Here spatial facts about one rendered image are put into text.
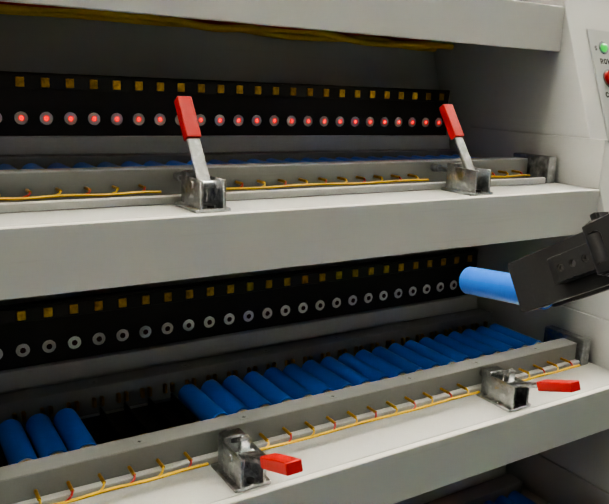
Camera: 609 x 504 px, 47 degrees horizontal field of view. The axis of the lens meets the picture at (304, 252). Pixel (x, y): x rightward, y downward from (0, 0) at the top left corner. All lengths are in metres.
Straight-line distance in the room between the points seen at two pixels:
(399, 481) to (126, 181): 0.31
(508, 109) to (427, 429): 0.41
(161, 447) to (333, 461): 0.13
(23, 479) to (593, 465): 0.58
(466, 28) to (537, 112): 0.16
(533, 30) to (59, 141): 0.48
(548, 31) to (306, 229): 0.38
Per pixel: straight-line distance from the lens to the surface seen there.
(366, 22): 0.64
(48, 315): 0.61
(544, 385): 0.63
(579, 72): 0.80
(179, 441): 0.53
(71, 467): 0.51
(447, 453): 0.61
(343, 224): 0.56
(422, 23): 0.68
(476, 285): 0.46
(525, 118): 0.84
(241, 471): 0.50
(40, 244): 0.46
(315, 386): 0.62
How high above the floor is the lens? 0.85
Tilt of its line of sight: 5 degrees up
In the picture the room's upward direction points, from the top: 9 degrees counter-clockwise
